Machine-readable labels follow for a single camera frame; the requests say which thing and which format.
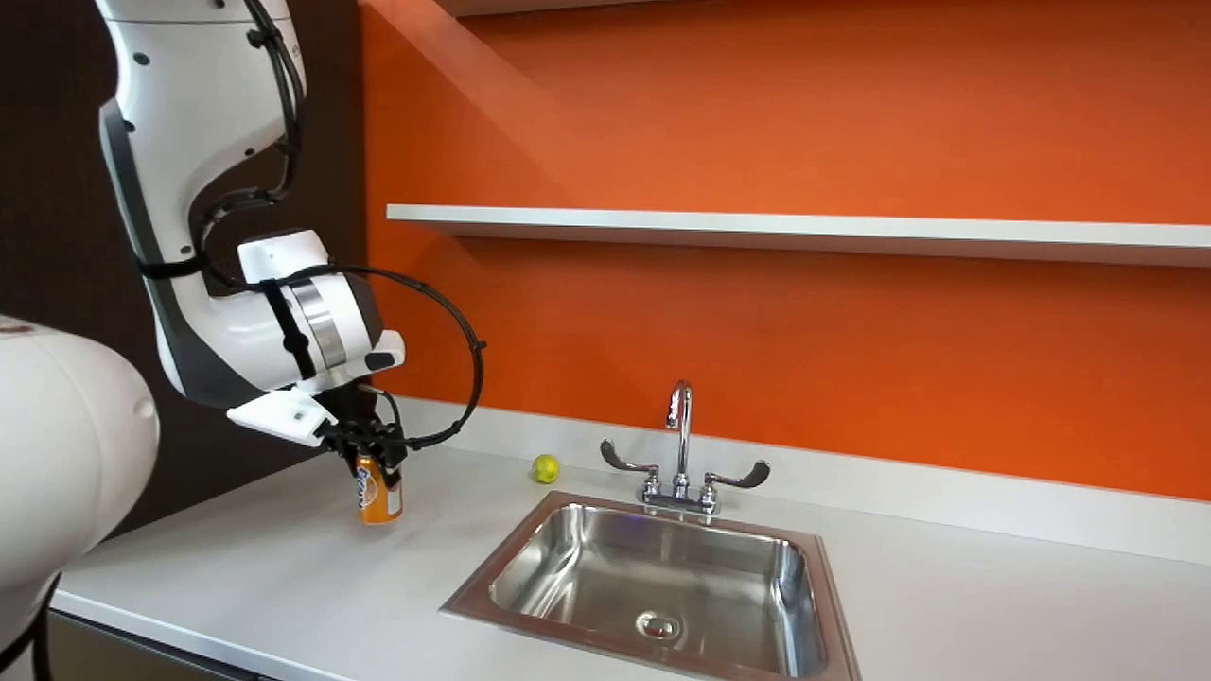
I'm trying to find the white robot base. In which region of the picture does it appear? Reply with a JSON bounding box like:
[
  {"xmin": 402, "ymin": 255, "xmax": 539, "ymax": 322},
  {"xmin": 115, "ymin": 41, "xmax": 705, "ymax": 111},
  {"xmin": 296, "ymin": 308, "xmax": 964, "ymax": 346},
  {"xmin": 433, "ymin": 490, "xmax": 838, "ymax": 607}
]
[{"xmin": 0, "ymin": 319, "xmax": 160, "ymax": 681}]

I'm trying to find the dark wood cabinet panel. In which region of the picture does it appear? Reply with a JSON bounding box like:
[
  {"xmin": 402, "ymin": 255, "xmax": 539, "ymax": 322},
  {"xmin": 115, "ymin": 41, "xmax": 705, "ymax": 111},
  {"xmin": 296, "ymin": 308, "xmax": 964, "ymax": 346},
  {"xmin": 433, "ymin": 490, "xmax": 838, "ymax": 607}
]
[{"xmin": 0, "ymin": 0, "xmax": 368, "ymax": 530}]

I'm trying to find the stainless steel sink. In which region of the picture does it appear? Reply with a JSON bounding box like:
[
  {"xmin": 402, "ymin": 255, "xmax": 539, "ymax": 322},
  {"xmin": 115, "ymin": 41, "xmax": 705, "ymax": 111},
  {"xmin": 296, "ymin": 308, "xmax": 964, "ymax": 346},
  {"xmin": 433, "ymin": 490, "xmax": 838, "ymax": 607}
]
[{"xmin": 446, "ymin": 491, "xmax": 862, "ymax": 681}]

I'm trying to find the green tennis ball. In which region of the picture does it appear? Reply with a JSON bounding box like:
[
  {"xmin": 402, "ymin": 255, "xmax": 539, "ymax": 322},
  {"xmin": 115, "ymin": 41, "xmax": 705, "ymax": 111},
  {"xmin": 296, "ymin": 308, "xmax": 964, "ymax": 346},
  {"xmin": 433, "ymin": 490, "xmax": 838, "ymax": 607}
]
[{"xmin": 528, "ymin": 456, "xmax": 565, "ymax": 485}]

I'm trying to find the orange soda can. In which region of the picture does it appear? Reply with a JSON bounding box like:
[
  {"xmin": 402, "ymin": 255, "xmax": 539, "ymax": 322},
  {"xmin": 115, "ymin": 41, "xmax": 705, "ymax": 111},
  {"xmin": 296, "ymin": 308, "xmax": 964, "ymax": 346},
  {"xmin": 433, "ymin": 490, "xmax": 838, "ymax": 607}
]
[{"xmin": 355, "ymin": 456, "xmax": 402, "ymax": 525}]

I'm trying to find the chrome faucet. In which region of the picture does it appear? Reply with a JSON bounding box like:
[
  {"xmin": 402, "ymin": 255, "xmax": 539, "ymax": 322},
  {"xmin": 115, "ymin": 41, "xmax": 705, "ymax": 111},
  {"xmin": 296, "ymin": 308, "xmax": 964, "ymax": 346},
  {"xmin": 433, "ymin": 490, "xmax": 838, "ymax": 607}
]
[{"xmin": 599, "ymin": 384, "xmax": 770, "ymax": 524}]

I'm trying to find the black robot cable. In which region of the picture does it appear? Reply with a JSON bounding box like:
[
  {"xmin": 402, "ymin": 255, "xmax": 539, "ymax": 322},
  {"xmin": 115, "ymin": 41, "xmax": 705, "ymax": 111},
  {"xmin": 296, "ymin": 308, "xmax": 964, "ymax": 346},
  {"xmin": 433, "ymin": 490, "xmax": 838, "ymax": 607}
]
[{"xmin": 186, "ymin": 0, "xmax": 486, "ymax": 456}]

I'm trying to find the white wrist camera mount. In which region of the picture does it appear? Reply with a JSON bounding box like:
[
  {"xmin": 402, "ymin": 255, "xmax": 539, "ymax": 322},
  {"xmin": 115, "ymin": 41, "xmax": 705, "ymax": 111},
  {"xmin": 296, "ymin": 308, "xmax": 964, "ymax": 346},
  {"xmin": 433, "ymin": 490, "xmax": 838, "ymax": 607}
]
[{"xmin": 225, "ymin": 385, "xmax": 336, "ymax": 447}]

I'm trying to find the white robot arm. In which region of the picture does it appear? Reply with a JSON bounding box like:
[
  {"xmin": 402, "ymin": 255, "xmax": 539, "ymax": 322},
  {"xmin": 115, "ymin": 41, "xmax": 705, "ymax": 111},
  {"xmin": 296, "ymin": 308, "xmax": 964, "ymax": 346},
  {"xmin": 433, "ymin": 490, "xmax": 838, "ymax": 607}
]
[{"xmin": 93, "ymin": 0, "xmax": 403, "ymax": 485}]

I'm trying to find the white wall shelf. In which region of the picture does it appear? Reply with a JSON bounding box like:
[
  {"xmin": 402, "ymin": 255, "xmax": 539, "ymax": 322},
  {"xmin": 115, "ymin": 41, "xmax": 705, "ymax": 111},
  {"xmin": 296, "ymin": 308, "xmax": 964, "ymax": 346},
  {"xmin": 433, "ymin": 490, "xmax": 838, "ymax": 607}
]
[{"xmin": 385, "ymin": 206, "xmax": 1211, "ymax": 270}]

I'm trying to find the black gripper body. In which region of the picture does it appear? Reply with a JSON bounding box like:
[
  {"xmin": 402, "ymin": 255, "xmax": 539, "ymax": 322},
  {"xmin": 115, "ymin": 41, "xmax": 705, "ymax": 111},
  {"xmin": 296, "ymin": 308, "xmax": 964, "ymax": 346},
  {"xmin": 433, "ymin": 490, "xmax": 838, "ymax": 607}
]
[{"xmin": 316, "ymin": 384, "xmax": 403, "ymax": 472}]

